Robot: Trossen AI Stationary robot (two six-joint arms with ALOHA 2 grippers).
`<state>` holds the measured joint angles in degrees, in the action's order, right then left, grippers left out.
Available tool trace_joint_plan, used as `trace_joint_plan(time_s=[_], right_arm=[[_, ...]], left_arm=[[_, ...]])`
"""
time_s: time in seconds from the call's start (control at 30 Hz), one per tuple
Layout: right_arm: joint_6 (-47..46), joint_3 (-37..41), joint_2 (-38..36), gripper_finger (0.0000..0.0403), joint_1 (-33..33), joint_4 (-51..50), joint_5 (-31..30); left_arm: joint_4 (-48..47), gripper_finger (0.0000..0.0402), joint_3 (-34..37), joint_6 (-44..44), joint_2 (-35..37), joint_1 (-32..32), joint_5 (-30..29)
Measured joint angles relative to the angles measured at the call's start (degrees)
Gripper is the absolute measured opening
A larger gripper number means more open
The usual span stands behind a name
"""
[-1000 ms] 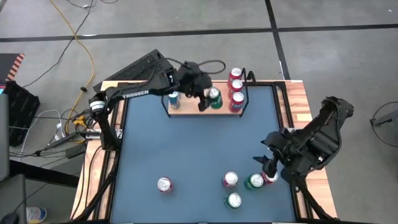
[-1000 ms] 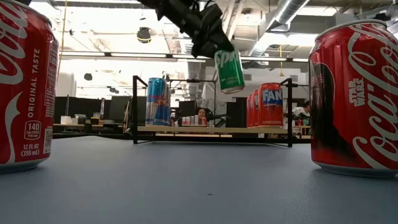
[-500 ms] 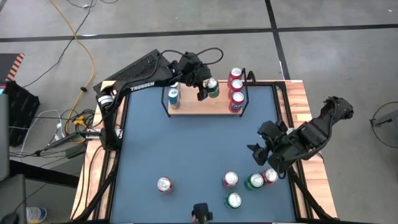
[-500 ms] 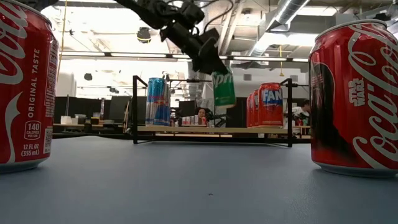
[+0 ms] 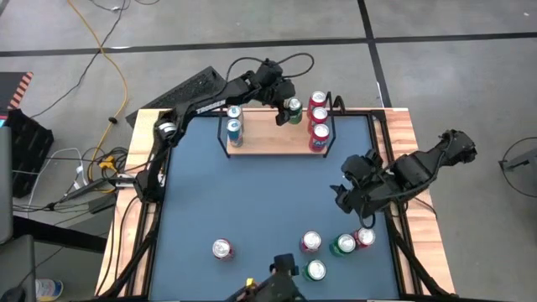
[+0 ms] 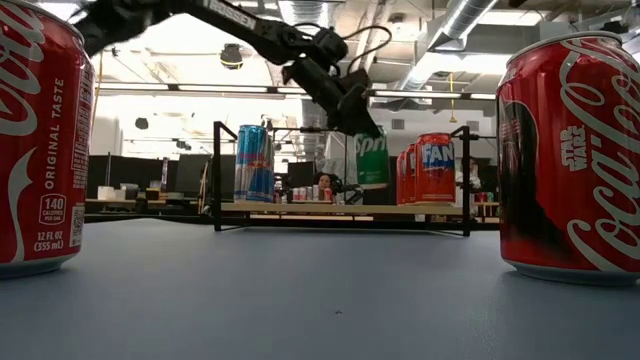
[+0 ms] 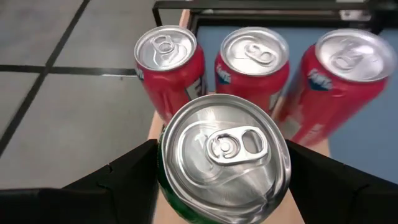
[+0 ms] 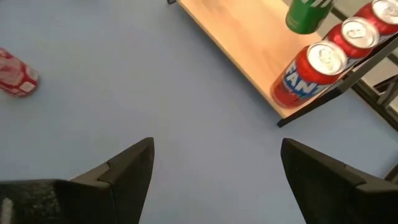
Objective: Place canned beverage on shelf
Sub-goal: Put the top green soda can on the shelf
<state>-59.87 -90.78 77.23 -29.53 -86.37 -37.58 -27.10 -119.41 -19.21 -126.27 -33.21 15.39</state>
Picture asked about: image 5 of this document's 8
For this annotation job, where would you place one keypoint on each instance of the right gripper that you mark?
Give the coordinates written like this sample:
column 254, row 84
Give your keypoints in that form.
column 363, row 196

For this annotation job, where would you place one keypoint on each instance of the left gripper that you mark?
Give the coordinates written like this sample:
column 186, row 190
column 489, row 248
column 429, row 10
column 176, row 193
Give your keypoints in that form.
column 280, row 92

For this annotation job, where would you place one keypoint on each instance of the green soda can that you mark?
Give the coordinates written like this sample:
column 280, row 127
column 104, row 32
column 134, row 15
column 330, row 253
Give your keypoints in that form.
column 345, row 243
column 316, row 269
column 295, row 110

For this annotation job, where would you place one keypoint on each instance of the red Fanta strawberry can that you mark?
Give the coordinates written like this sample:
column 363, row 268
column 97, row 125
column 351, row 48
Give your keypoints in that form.
column 317, row 98
column 320, row 138
column 319, row 114

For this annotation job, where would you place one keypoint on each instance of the blue silver Red Bull can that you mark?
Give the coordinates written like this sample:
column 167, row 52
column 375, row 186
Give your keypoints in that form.
column 234, row 112
column 234, row 132

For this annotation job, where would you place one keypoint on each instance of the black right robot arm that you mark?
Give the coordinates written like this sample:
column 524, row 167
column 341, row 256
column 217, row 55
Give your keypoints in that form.
column 419, row 168

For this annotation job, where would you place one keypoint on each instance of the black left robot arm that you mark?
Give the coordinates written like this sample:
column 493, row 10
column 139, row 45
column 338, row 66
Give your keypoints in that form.
column 210, row 105

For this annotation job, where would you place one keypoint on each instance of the red Coca-Cola can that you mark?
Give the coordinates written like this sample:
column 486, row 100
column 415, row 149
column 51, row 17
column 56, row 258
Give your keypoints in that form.
column 221, row 247
column 311, row 240
column 365, row 236

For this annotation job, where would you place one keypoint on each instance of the blue table mat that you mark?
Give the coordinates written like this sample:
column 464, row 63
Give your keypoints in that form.
column 268, row 184

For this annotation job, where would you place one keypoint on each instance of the white power strip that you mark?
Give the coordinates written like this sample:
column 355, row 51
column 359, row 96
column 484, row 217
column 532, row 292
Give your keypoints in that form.
column 78, row 172

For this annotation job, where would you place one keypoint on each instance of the black floor beam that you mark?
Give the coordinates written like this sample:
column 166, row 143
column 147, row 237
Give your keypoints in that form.
column 58, row 235

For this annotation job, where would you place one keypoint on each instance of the black plastic crate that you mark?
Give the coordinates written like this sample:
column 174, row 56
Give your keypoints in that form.
column 29, row 147

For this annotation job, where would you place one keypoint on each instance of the black orange striped panel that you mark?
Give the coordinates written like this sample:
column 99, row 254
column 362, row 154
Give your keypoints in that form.
column 10, row 88

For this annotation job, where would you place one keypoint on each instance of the grey equipment case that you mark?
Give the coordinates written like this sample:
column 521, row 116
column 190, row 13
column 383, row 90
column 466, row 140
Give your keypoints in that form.
column 5, row 184

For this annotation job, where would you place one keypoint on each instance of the plastic bottle yellow blue label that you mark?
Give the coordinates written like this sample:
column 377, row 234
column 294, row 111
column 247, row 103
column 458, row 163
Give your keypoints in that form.
column 48, row 289

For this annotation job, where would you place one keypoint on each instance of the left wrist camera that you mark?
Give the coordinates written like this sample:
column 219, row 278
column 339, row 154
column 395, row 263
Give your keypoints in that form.
column 268, row 69

